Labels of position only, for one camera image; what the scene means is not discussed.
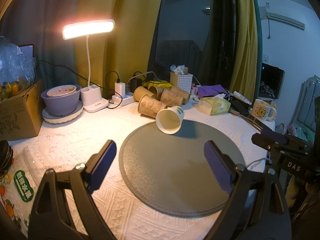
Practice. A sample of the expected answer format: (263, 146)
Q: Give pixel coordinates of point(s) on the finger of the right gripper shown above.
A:
(267, 138)

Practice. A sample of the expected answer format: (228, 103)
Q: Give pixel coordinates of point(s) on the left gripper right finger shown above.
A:
(256, 206)

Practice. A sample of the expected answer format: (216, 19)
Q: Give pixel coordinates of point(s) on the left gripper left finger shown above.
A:
(50, 216)

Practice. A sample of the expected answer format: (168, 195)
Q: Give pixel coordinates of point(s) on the white paper cup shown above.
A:
(169, 120)

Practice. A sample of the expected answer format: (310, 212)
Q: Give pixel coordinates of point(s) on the brown paper cup right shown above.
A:
(183, 93)

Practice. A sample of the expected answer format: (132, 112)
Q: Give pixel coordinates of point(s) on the brown paper cup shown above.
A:
(171, 98)
(183, 93)
(150, 106)
(141, 92)

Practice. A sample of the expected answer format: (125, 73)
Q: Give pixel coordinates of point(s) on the brown paper cup middle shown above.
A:
(171, 98)

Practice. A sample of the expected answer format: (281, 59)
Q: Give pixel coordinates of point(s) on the brown paper cup front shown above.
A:
(150, 106)

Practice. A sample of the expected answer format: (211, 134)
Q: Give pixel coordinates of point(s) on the brown paper cup left rear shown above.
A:
(141, 92)

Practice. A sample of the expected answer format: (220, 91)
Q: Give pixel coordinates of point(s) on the white cartoon mug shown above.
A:
(262, 111)

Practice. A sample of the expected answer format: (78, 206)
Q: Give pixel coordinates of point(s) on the fruit printed plastic bag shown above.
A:
(18, 190)

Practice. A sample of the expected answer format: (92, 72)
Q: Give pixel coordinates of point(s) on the white tube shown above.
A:
(242, 98)

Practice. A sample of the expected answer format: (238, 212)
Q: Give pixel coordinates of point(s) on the black laptop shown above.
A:
(270, 82)

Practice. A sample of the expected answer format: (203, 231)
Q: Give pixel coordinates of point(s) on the yellow tissue pack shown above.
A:
(214, 105)

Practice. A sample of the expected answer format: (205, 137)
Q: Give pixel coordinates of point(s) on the purple cloth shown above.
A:
(208, 91)

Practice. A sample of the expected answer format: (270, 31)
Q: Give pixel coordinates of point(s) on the black round object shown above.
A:
(6, 155)

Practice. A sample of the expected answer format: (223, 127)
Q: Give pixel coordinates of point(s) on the white tablecloth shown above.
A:
(116, 175)

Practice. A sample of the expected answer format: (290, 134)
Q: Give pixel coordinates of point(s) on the small pink box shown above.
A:
(194, 90)

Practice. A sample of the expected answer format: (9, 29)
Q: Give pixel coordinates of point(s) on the round grey placemat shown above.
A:
(170, 174)

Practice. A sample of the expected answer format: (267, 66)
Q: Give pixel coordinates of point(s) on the white plate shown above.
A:
(55, 119)

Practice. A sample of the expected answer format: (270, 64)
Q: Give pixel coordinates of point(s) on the white lattice basket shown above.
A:
(182, 81)

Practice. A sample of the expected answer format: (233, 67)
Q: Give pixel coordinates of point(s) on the cardboard box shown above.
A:
(21, 115)

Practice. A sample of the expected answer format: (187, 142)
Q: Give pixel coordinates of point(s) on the purple bowl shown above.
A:
(62, 105)

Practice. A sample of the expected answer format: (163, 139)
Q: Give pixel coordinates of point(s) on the yellow bag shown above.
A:
(160, 84)

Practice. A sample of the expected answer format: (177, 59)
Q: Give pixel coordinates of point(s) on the air conditioner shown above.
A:
(294, 22)

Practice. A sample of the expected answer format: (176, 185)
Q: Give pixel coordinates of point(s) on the pink small bowl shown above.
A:
(61, 91)

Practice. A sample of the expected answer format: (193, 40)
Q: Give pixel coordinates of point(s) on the white power strip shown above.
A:
(126, 100)

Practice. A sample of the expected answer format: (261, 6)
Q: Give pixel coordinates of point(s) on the black power adapter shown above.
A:
(135, 83)

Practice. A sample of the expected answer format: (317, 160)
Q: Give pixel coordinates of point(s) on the white charger plug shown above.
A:
(120, 89)

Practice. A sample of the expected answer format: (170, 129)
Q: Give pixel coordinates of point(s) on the yellow curtain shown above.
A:
(116, 55)

